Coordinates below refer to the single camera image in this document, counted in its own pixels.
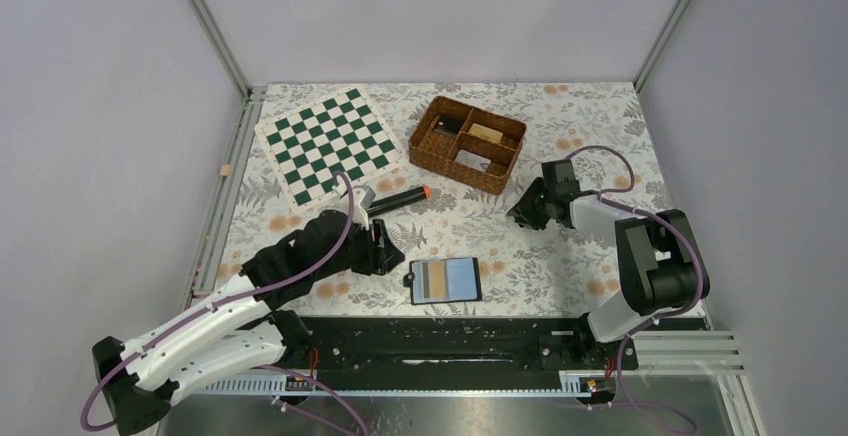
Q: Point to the floral table mat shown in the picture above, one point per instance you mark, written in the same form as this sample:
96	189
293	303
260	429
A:
554	272

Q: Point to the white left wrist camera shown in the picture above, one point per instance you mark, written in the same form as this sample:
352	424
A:
363	197

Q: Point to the black item in basket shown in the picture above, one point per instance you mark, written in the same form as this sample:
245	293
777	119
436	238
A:
448	125

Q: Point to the black leather card holder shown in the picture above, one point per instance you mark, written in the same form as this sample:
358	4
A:
463	279

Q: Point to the aluminium slotted rail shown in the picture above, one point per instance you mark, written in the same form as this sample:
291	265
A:
651	353

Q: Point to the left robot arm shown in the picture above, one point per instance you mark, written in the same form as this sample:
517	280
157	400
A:
240	326

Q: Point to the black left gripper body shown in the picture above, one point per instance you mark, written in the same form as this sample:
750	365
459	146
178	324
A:
367	254

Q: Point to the green white chessboard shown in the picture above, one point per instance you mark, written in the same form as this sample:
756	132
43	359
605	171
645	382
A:
340	133

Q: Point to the white card in basket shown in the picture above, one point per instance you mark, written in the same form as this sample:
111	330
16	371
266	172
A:
475	161

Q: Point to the brown wicker divided basket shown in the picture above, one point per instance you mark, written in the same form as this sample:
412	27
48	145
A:
436	152

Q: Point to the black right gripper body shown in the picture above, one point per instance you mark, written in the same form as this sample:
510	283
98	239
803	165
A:
533	207

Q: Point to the tan card in basket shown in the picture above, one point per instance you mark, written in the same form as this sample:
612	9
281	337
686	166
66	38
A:
486	133

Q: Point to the gold card magnetic stripe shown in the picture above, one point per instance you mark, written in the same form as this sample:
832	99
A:
434	280

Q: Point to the black flashlight orange tip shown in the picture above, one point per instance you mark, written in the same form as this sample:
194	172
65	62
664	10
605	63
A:
397	201

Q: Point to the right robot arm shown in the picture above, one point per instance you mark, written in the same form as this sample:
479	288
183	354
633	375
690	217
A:
660	270

